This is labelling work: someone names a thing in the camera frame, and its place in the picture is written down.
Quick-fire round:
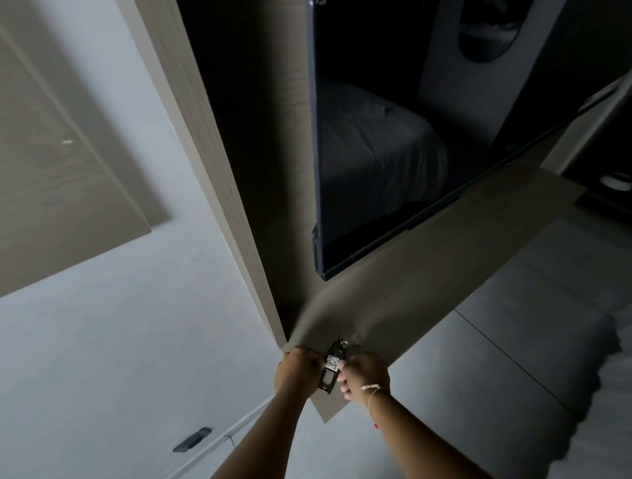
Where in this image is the person's left hand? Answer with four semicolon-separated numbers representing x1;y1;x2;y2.
274;346;327;399

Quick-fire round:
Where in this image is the person's right hand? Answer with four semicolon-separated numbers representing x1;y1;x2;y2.
337;351;392;401

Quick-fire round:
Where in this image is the black remote control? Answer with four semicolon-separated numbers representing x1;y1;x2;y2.
317;340;349;395

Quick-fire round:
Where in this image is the person's right forearm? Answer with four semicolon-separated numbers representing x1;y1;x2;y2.
353;387;494;479

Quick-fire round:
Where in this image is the person's left forearm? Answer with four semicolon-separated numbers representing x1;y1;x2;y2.
211;389;311;479

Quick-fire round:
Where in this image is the beige wooden shelf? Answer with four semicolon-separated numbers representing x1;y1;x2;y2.
284;163;588;424

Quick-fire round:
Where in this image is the black flat television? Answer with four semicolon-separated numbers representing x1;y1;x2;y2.
305;0;632;282

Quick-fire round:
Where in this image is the white bed cover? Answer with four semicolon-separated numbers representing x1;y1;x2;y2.
545;306;632;479

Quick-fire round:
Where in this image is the beige wooden door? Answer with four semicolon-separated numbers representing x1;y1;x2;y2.
0;0;171;299

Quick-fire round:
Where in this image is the white round object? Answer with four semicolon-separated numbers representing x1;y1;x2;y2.
599;172;632;192

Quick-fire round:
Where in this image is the string bracelet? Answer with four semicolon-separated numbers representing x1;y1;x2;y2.
360;384;384;429

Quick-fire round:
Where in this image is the black wall socket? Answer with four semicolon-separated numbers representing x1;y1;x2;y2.
172;427;214;454

